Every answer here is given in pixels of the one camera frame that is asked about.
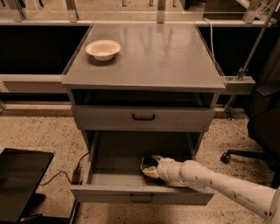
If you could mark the white bowl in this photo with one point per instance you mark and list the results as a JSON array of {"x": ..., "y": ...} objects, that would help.
[{"x": 103, "y": 50}]

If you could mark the black office chair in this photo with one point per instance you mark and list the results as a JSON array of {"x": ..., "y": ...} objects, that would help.
[{"x": 263, "y": 110}]

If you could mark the green and yellow sponge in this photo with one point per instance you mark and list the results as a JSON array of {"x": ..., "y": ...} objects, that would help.
[{"x": 148, "y": 163}]

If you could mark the closed grey upper drawer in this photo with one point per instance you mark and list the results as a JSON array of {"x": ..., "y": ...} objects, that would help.
[{"x": 143, "y": 118}]

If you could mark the open grey lower drawer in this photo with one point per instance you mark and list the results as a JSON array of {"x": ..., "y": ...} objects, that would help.
[{"x": 113, "y": 174}]

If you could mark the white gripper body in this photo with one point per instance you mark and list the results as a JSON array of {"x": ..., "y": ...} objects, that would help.
[{"x": 166, "y": 169}]

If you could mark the grey drawer cabinet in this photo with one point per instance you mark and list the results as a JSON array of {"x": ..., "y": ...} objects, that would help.
[{"x": 159, "y": 66}]

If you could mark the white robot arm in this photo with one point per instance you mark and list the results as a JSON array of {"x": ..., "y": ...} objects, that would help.
[{"x": 259, "y": 199}]

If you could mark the black power adapter with cable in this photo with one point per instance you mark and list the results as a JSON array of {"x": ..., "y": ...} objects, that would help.
[{"x": 75, "y": 179}]

